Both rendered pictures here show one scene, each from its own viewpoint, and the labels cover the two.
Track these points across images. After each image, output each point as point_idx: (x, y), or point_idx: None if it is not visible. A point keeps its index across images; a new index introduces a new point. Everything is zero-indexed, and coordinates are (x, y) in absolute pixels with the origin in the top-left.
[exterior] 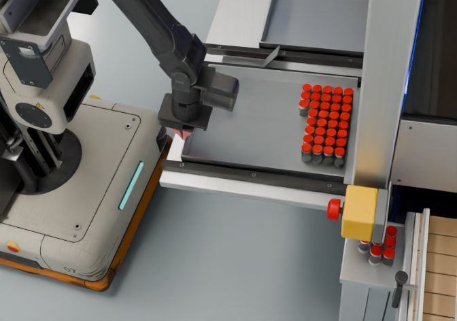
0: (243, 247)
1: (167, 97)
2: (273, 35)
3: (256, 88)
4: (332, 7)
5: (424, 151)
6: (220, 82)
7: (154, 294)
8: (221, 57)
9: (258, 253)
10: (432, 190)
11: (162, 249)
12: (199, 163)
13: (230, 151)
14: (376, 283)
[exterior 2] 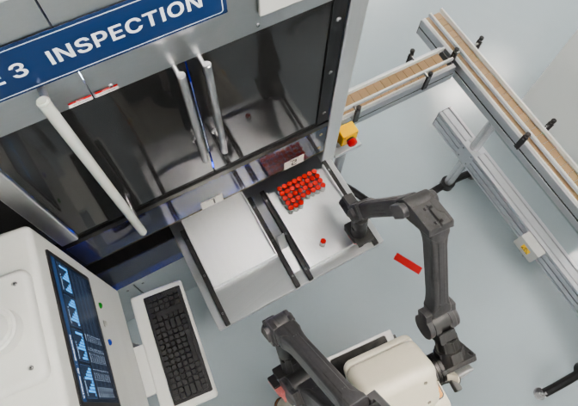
0: (301, 309)
1: (360, 242)
2: (261, 259)
3: (301, 240)
4: (218, 243)
5: None
6: (352, 199)
7: (361, 331)
8: (295, 273)
9: (298, 298)
10: None
11: (337, 351)
12: None
13: (344, 222)
14: None
